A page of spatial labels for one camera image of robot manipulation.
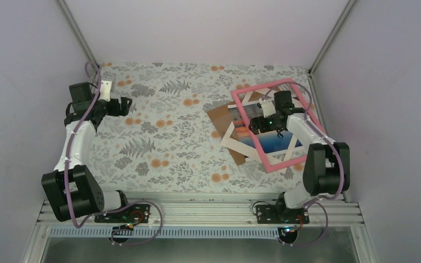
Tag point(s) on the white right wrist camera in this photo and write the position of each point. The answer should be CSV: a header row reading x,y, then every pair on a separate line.
x,y
267,107

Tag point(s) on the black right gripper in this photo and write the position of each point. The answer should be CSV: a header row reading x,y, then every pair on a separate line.
x,y
262,129

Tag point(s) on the white photo mat border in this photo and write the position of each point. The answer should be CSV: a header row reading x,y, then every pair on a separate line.
x,y
292,152

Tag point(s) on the floral patterned table mat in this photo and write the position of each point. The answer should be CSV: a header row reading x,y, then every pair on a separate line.
x,y
168,143

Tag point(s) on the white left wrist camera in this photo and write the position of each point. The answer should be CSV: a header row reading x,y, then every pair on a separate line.
x,y
105,90

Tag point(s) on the perforated grey cable tray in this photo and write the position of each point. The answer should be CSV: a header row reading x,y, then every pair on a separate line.
x,y
167,232

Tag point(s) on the sunset landscape photo print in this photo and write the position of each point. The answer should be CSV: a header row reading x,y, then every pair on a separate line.
x,y
270,142

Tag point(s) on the aluminium enclosure corner post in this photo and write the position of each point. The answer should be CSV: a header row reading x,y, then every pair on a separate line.
x,y
331,37
73,25

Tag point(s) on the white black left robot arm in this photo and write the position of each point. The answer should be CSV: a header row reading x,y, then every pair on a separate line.
x,y
71,189

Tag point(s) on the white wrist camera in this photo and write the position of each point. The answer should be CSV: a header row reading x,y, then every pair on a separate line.
x,y
267,107
105,90

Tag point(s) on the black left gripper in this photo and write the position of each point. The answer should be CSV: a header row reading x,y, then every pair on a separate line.
x,y
124,108

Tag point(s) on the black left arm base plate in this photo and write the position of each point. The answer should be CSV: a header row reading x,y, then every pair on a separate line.
x,y
135,214

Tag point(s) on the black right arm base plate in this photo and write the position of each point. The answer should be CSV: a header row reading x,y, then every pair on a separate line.
x,y
271,214

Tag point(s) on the aluminium enclosure corner post right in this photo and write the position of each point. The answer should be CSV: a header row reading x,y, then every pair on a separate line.
x,y
331,37

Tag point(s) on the aluminium enclosure corner post left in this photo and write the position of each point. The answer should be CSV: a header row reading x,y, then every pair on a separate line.
x,y
73,25

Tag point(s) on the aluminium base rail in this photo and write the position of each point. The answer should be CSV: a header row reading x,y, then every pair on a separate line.
x,y
214,213

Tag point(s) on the brown cardboard backing board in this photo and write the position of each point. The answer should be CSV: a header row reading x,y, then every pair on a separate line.
x,y
221,119

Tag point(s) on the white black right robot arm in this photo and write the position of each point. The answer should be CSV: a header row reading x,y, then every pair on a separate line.
x,y
327,166

